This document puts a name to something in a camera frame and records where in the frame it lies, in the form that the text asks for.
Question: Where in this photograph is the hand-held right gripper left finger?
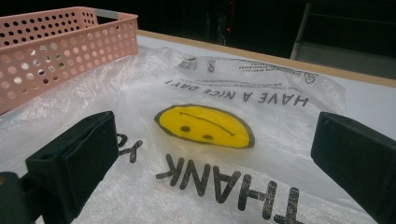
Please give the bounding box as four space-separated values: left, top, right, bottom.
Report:
25 110 120 224

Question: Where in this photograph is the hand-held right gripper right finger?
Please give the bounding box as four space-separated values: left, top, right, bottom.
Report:
310 111 396 224

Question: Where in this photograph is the clear smiley print plastic bag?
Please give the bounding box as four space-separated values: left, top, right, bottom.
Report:
0 46 379 224

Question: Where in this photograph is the pink perforated plastic basket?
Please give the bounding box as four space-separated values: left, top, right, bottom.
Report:
0 7 139 116

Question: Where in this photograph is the white metal table leg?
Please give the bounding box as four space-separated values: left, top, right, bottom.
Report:
289 3 313 60

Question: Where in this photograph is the power strip with red light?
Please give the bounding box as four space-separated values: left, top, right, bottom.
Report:
218 0 235 45

